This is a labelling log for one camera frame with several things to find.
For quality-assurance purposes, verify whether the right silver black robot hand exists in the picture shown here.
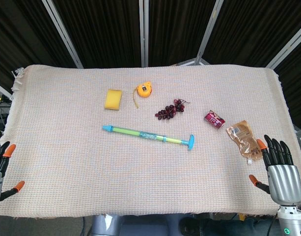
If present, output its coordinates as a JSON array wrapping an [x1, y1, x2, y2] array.
[[248, 134, 301, 207]]

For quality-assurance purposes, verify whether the green blue water pump toy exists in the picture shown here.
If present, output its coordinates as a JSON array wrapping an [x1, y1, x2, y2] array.
[[102, 125, 167, 144]]

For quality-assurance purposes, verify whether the brown liquid refill pouch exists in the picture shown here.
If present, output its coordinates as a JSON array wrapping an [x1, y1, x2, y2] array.
[[225, 119, 264, 165]]

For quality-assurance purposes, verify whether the crushed red drink can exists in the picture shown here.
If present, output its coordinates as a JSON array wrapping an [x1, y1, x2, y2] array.
[[204, 110, 226, 129]]

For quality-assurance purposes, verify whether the grey robot torso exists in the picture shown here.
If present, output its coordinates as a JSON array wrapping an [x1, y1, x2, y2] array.
[[91, 213, 183, 236]]

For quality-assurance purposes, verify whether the dark red grape bunch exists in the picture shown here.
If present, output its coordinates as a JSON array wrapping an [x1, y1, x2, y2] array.
[[154, 98, 191, 120]]

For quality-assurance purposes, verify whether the yellow sponge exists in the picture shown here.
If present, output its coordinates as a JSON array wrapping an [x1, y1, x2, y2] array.
[[104, 89, 123, 111]]

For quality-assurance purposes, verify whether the beige woven tablecloth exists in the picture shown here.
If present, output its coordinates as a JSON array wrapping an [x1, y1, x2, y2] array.
[[0, 64, 301, 220]]

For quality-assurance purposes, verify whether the dark pleated screen panel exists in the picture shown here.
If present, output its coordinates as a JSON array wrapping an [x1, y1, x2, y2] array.
[[202, 0, 301, 68], [53, 0, 144, 69], [0, 0, 77, 87], [148, 0, 217, 67]]

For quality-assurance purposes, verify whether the orange tape measure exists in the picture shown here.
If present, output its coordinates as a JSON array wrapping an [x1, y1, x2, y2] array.
[[132, 81, 153, 109]]

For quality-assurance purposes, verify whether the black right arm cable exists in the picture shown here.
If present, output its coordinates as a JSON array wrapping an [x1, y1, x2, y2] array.
[[266, 213, 279, 236]]

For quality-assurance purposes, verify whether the white screen frame post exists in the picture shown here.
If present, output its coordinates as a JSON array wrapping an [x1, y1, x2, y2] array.
[[265, 22, 301, 69], [176, 0, 225, 66], [41, 0, 84, 69], [138, 0, 150, 67]]

